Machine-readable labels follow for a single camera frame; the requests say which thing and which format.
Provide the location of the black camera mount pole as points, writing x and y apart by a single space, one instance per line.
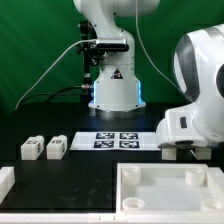
91 57

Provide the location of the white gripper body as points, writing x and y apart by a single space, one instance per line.
184 128

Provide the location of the white sheet with tags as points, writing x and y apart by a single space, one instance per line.
131 141

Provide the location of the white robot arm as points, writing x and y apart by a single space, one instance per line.
198 67

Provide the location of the white U-shaped obstacle fence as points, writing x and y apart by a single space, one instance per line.
78 196

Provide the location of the white square table top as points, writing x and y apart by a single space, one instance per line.
158 187

